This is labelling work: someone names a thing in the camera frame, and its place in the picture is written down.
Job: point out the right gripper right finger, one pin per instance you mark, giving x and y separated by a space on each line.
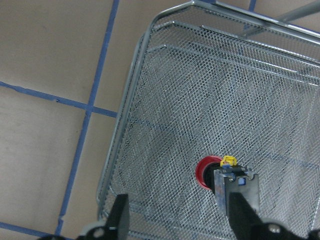
247 225

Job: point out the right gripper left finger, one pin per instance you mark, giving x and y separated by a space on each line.
116 227

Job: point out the red push button switch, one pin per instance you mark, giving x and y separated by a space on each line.
223 176

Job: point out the wire mesh shelf basket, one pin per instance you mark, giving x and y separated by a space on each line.
212 79

